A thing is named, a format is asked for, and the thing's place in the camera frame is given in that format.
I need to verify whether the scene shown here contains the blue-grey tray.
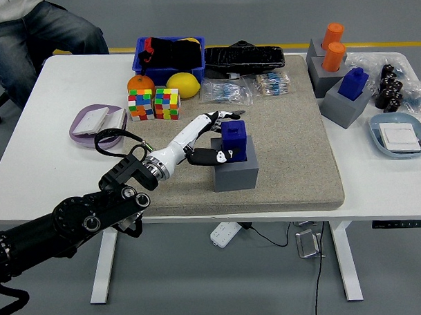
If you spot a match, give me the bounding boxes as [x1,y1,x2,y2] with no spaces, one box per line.
[368,111,421,161]

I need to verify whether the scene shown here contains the grey seal holder block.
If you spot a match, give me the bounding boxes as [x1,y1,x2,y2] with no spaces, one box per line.
[319,76,374,130]
[305,54,350,99]
[305,37,333,64]
[210,135,260,193]

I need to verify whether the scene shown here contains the white table leg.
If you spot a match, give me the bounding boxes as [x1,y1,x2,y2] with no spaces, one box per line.
[87,222,122,305]
[328,220,364,303]

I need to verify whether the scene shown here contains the long black cable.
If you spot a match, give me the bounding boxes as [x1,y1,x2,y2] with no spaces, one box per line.
[309,221,328,315]

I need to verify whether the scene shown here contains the metal bracket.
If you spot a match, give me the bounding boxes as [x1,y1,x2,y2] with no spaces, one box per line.
[294,228,328,260]

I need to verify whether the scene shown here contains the black wrapped keyboard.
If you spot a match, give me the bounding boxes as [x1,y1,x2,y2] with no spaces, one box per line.
[204,39,286,79]

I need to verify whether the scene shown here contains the clear plastic bag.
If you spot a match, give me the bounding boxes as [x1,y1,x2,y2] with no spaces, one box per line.
[344,49,421,117]

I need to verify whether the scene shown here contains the beige table mat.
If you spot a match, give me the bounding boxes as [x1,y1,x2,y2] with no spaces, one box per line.
[110,52,346,220]

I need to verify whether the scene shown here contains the orange fruit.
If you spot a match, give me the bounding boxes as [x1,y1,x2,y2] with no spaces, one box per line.
[127,73,157,99]

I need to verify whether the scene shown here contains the black table control panel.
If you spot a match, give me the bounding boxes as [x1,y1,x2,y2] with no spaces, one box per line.
[371,218,421,231]

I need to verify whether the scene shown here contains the white power strip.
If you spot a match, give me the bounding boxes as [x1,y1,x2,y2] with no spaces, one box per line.
[209,221,243,249]

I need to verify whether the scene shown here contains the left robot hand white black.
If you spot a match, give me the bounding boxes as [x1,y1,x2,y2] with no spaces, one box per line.
[155,109,245,178]

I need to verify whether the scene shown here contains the clear bag blue resistors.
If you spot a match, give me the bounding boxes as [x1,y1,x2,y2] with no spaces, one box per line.
[199,76,254,107]

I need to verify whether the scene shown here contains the blue plastic bin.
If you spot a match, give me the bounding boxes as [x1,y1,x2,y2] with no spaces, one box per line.
[131,34,207,88]

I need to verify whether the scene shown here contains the white switch panel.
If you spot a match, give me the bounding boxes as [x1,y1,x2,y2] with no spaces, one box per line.
[93,108,129,144]
[71,106,111,137]
[378,121,421,155]

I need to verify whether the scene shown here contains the purple tray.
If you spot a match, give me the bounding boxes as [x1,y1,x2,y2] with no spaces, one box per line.
[68,103,129,152]

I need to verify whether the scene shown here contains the multicoloured puzzle cube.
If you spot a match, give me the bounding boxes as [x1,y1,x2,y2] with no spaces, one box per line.
[153,87,182,122]
[127,88,156,122]

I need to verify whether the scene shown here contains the blue components in bag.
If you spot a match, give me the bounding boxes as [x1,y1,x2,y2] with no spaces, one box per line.
[403,93,421,113]

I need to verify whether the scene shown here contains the blue square seal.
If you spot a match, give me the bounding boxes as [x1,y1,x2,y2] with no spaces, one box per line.
[336,67,371,101]
[220,120,249,162]

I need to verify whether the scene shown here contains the clear bag beige resistors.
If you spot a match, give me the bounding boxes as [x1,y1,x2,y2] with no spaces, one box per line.
[242,71,292,98]

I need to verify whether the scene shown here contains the orange cylinder seal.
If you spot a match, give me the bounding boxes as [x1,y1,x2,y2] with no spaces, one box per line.
[320,21,346,51]
[321,41,348,73]

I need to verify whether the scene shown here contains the yellow lemon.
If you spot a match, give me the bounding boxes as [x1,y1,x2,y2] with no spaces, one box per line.
[165,70,202,100]

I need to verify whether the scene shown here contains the black cable with plug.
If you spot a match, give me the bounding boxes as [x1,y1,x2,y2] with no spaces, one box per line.
[241,220,292,249]

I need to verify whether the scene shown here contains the red strap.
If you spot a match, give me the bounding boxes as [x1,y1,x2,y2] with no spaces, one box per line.
[142,37,155,62]

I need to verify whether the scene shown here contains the black cloth bag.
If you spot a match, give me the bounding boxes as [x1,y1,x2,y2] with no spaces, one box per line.
[137,35,204,72]

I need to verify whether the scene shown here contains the person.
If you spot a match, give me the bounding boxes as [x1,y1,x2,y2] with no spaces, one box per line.
[0,0,112,111]

